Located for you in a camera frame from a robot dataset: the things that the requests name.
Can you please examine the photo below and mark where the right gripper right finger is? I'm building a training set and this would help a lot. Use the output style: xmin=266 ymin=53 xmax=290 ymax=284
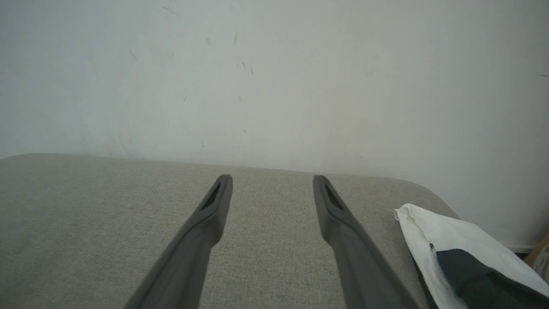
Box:
xmin=312 ymin=173 xmax=423 ymax=309

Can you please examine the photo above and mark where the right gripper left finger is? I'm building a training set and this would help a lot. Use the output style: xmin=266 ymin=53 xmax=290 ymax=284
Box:
xmin=124 ymin=173 xmax=234 ymax=309

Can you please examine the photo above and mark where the black and white shirt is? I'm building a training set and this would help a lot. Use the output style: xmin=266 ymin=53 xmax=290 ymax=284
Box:
xmin=393 ymin=203 xmax=549 ymax=309

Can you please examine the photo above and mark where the brown cardboard box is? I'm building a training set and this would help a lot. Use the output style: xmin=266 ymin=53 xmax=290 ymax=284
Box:
xmin=525 ymin=233 xmax=549 ymax=285

